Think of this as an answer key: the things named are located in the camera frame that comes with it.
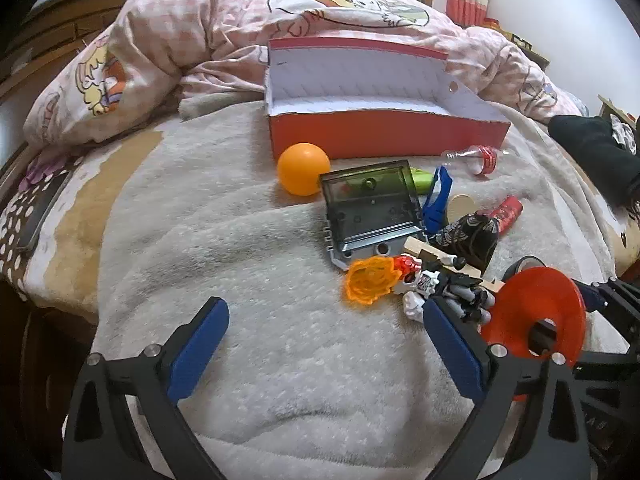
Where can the wooden headboard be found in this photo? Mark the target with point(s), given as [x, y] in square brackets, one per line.
[55, 30]

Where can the red tube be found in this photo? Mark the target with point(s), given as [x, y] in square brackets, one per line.
[507, 212]

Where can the beige round wooden disc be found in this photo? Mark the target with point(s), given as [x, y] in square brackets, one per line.
[460, 207]

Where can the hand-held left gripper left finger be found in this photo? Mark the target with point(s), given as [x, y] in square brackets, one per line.
[200, 345]

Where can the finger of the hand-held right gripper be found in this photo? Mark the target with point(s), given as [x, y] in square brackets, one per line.
[607, 362]
[595, 296]

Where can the black tape roll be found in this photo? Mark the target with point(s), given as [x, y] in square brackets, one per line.
[522, 265]

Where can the clear bottle with red label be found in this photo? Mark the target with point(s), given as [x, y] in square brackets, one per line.
[477, 160]

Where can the small red box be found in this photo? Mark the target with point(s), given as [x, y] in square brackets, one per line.
[491, 23]

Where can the wooden bedside cabinet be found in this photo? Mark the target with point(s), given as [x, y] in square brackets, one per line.
[525, 42]

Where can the black garment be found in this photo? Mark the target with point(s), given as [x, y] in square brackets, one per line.
[590, 150]

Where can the orange translucent flame piece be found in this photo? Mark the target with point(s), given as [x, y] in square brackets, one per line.
[370, 282]

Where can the red cardboard box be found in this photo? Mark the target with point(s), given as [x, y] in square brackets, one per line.
[385, 127]

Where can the orange ball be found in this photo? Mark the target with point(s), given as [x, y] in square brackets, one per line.
[302, 170]

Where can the green toy box cutter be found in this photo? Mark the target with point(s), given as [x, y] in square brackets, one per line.
[422, 180]

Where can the black white toy figure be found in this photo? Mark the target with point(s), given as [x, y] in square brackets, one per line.
[430, 282]

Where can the wooden block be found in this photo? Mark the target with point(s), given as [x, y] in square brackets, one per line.
[425, 250]

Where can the light wooden shelf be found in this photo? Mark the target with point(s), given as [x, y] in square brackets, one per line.
[617, 110]

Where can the smoky translucent plastic panel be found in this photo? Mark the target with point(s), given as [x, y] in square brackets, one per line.
[367, 195]

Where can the black white patterned cloth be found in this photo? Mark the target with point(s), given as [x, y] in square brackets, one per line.
[625, 135]

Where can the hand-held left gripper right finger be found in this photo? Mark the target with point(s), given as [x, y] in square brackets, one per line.
[452, 345]

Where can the red plastic funnel disc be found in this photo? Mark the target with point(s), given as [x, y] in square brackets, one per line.
[515, 310]

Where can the blue plastic clip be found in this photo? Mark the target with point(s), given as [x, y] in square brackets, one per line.
[436, 200]

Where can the pink checked cartoon quilt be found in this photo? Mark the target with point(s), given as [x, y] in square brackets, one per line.
[165, 45]

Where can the black patterned pouch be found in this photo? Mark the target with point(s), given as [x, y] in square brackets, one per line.
[470, 237]

